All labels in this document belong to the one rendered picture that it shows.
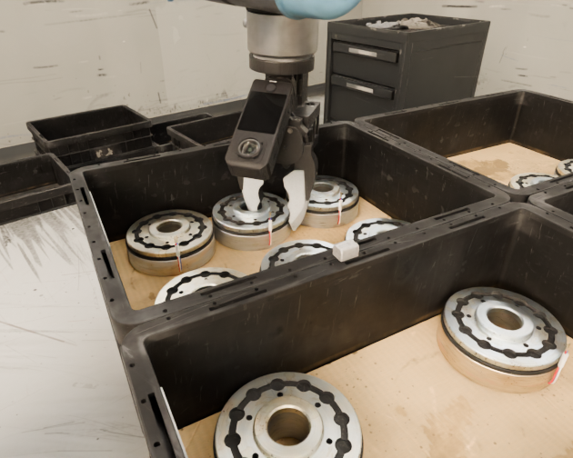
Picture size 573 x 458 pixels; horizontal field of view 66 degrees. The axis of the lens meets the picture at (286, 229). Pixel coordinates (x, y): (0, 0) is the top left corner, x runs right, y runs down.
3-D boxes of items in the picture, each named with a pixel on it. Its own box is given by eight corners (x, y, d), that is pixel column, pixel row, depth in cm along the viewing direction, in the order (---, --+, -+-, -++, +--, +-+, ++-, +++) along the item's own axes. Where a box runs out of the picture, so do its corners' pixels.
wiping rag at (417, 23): (416, 31, 197) (417, 23, 195) (378, 26, 211) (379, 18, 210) (453, 25, 212) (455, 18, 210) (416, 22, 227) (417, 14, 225)
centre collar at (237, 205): (241, 222, 55) (241, 218, 54) (226, 205, 58) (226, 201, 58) (276, 213, 57) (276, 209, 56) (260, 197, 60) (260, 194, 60)
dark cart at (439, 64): (381, 232, 216) (407, 32, 170) (319, 198, 246) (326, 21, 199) (452, 196, 248) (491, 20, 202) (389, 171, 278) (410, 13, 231)
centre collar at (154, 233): (151, 244, 50) (150, 240, 50) (146, 224, 54) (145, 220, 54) (195, 236, 52) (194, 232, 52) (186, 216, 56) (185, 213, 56)
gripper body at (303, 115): (319, 146, 58) (326, 48, 51) (303, 174, 51) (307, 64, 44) (264, 139, 59) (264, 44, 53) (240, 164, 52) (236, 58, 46)
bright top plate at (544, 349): (514, 390, 34) (516, 384, 34) (419, 313, 41) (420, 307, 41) (589, 342, 38) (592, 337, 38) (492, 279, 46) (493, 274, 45)
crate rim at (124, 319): (121, 357, 30) (114, 332, 29) (72, 187, 53) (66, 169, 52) (513, 218, 47) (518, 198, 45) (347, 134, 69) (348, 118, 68)
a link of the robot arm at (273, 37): (309, 17, 42) (228, 12, 43) (306, 68, 44) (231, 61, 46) (326, 8, 48) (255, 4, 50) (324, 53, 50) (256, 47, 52)
